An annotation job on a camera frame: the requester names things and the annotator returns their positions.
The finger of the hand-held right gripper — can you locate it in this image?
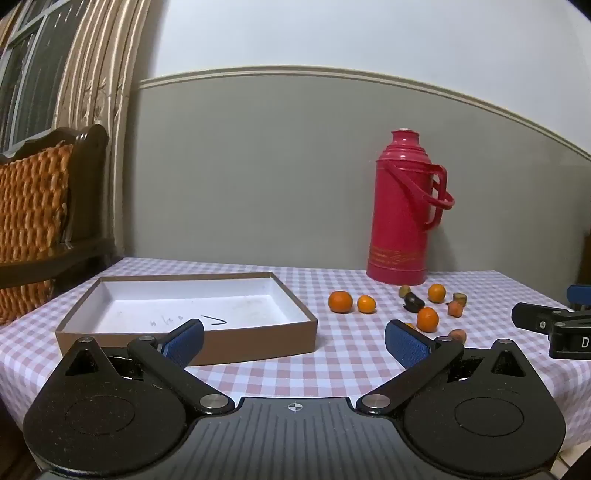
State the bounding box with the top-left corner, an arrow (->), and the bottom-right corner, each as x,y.
512,302 -> 591,332
566,285 -> 591,310

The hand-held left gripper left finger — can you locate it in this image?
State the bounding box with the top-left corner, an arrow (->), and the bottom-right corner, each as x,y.
60,318 -> 236,415

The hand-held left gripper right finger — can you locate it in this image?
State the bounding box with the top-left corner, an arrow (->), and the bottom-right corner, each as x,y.
355,318 -> 529,415

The brown cardboard box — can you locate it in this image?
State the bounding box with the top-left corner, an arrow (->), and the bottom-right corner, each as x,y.
55,272 -> 319,367

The large orange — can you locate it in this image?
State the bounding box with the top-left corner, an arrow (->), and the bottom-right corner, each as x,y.
328,290 -> 354,315

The pink checked tablecloth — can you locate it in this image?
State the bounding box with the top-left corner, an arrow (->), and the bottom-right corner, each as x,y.
0,257 -> 591,480

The red thermos flask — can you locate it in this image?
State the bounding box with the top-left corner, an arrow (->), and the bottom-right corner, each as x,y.
366,129 -> 455,287

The orange woven cushion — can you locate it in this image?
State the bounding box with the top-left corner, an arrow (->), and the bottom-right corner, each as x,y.
0,277 -> 56,326
0,143 -> 75,265

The wooden wicker chair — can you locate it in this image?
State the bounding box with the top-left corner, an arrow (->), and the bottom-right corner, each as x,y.
0,124 -> 116,301

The striped beige curtain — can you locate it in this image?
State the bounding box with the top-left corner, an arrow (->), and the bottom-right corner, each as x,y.
0,0 -> 178,268

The window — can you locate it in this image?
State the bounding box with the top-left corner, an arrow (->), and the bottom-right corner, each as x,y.
0,0 -> 88,153

